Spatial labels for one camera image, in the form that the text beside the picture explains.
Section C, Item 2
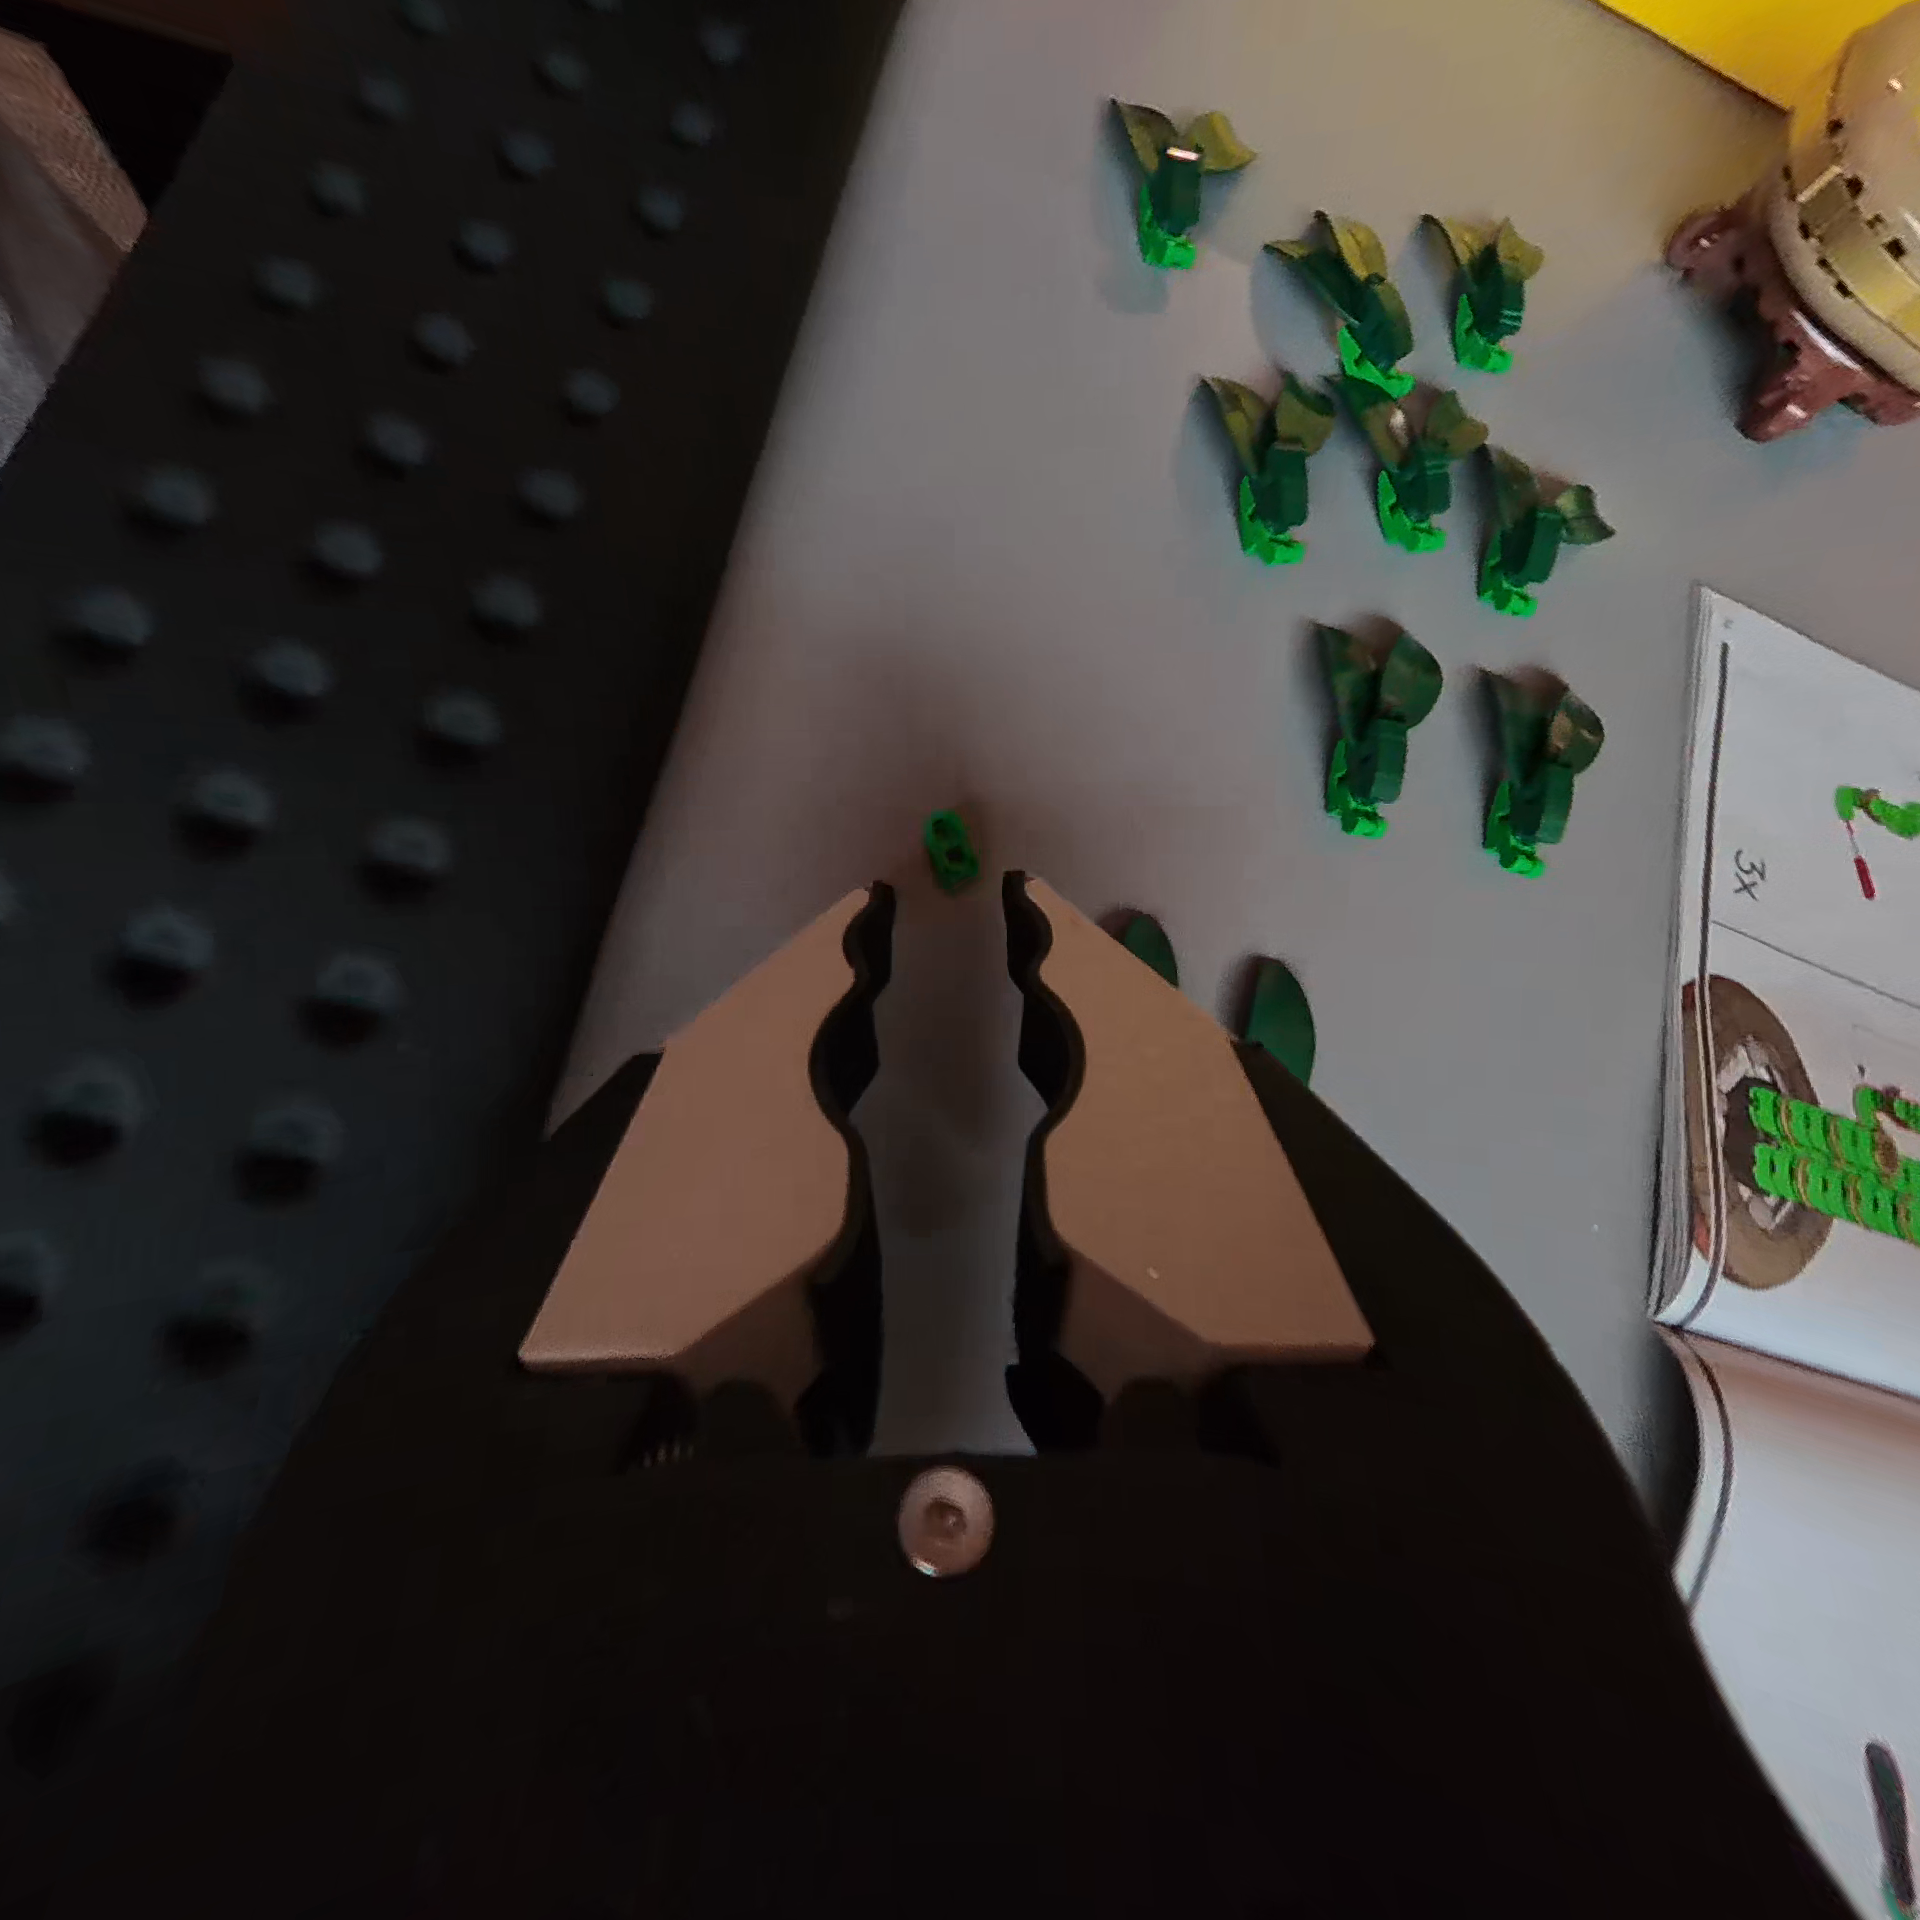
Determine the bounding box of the yellow plastic bin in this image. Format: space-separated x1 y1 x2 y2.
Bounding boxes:
1591 0 1920 110

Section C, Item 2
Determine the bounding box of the open instruction booklet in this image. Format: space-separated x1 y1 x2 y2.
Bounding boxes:
1649 585 1920 1920

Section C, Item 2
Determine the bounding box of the cluster of green leaf sprigs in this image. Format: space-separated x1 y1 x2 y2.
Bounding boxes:
1112 95 1615 879

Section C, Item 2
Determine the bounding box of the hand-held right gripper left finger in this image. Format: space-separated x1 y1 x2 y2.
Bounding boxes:
516 881 898 1454

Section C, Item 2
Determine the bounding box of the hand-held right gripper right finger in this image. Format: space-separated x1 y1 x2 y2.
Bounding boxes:
999 870 1373 1454

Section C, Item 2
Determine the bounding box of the black studded mat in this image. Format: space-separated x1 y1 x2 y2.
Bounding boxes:
0 0 911 1920

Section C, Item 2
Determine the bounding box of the green leafy lego sprig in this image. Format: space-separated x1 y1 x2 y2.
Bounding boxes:
1315 616 1445 838

